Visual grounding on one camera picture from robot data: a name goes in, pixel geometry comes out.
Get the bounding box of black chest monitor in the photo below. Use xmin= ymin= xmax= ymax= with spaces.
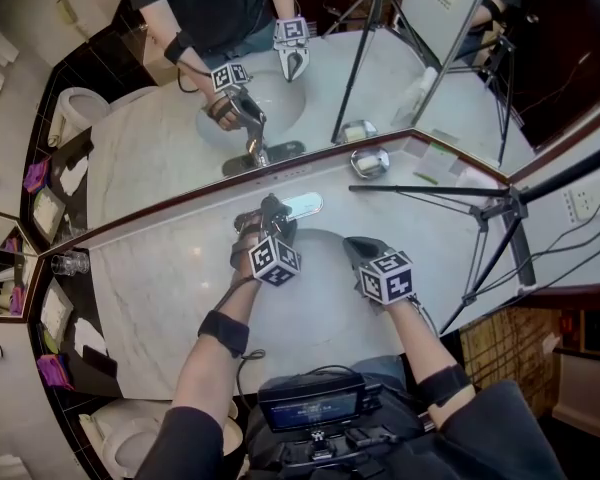
xmin=256 ymin=371 xmax=384 ymax=435

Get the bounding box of white folded towel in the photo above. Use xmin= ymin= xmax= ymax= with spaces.
xmin=72 ymin=317 xmax=109 ymax=358

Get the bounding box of large wall mirror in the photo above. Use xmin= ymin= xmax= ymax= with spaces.
xmin=0 ymin=0 xmax=497 ymax=260

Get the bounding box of person's right forearm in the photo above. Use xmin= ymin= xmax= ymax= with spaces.
xmin=385 ymin=295 xmax=477 ymax=432

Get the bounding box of oval chrome plate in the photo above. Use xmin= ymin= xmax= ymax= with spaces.
xmin=282 ymin=192 xmax=325 ymax=218

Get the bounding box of small side mirror panel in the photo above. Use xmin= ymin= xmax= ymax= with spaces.
xmin=0 ymin=206 xmax=43 ymax=322

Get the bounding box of person's black shirt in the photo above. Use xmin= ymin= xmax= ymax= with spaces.
xmin=134 ymin=380 xmax=569 ymax=480

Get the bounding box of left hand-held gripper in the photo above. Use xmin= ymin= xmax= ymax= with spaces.
xmin=248 ymin=193 xmax=302 ymax=288

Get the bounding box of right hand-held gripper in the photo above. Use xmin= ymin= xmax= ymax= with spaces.
xmin=341 ymin=236 xmax=415 ymax=317

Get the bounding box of person's left forearm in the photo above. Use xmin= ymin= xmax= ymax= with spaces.
xmin=165 ymin=267 xmax=262 ymax=417

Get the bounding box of angled wall mirror panel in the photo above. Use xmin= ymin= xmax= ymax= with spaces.
xmin=412 ymin=0 xmax=600 ymax=185

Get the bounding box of black power cable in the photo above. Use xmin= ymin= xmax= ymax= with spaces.
xmin=460 ymin=182 xmax=600 ymax=310

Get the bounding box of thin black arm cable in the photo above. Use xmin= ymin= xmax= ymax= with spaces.
xmin=233 ymin=348 xmax=267 ymax=404

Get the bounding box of black chest rig mount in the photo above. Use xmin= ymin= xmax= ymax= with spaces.
xmin=243 ymin=425 xmax=424 ymax=480

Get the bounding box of white wall power outlet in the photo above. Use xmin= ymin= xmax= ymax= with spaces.
xmin=561 ymin=171 xmax=600 ymax=225

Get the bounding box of black tripod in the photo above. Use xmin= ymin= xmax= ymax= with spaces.
xmin=348 ymin=136 xmax=600 ymax=337

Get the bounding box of chrome sink faucet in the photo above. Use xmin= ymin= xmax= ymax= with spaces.
xmin=233 ymin=195 xmax=299 ymax=242

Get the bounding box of purple folded cloth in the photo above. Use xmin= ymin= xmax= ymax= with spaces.
xmin=35 ymin=352 xmax=75 ymax=390

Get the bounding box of chrome soap dish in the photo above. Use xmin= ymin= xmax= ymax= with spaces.
xmin=349 ymin=146 xmax=392 ymax=180

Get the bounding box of person's left hand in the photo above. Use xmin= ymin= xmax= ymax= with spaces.
xmin=228 ymin=222 xmax=265 ymax=285

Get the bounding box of tray with white paper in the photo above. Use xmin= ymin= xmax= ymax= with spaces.
xmin=39 ymin=277 xmax=76 ymax=342

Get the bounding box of white toilet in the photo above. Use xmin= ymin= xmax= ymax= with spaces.
xmin=77 ymin=396 xmax=245 ymax=480

